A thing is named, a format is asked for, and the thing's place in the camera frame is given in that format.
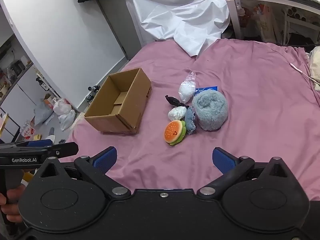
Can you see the brown cardboard box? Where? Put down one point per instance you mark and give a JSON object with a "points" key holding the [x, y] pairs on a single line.
{"points": [[130, 115]]}

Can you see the grey white sneaker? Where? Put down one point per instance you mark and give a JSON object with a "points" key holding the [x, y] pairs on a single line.
{"points": [[94, 88], [90, 98]]}

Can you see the cluttered shelf unit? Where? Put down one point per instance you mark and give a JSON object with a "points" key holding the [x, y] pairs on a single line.
{"points": [[235, 10]]}

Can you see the white cabinet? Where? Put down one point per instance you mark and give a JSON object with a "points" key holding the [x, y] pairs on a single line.
{"points": [[25, 92]]}

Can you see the white cloth cover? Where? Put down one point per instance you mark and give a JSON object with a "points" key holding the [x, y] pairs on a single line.
{"points": [[175, 17]]}

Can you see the printed paper bag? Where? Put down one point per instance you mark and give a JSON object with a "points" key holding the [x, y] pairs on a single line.
{"points": [[266, 23]]}

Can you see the blue grey patterned cloth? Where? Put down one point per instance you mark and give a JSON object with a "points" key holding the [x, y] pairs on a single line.
{"points": [[190, 120]]}

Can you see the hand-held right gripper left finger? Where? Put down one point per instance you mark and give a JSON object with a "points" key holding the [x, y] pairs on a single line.
{"points": [[105, 158]]}

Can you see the grey door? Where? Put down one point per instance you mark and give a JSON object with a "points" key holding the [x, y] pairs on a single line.
{"points": [[117, 17]]}

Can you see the grey fluffy plush roll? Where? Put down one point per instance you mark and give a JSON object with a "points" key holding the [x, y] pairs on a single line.
{"points": [[210, 110]]}

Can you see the white plastic bag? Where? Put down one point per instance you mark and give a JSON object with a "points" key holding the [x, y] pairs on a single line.
{"points": [[62, 107], [67, 120]]}

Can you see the rolled paper tubes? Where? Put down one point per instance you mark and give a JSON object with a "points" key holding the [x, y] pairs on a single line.
{"points": [[296, 13]]}

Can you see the small orange cardboard box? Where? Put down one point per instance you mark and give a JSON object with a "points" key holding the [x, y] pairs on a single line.
{"points": [[48, 101]]}

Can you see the cream pillow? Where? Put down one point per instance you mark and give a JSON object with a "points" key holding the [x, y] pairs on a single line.
{"points": [[315, 67]]}

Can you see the person's left hand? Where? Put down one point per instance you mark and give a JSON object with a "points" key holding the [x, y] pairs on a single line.
{"points": [[11, 200]]}

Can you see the white plastic bundle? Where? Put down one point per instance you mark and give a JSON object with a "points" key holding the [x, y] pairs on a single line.
{"points": [[177, 113]]}

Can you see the grey plastic bag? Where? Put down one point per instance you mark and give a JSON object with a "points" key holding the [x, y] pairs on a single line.
{"points": [[42, 113]]}

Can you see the clear bag of white stuffing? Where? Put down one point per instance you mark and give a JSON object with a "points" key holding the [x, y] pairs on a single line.
{"points": [[187, 90]]}

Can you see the small black plastic bag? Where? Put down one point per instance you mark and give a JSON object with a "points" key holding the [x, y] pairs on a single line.
{"points": [[172, 100]]}

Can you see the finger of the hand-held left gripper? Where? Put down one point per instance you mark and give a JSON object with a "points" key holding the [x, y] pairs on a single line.
{"points": [[66, 149], [40, 143]]}

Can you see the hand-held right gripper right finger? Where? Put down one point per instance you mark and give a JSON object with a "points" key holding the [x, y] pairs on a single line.
{"points": [[223, 161]]}

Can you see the pink bed sheet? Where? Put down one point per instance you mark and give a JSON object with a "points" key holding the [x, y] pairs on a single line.
{"points": [[250, 80]]}

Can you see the blue tissue packet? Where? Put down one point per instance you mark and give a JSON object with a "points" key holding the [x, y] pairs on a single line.
{"points": [[207, 89]]}

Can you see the red white printed bag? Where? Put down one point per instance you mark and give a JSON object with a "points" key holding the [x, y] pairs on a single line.
{"points": [[27, 130]]}

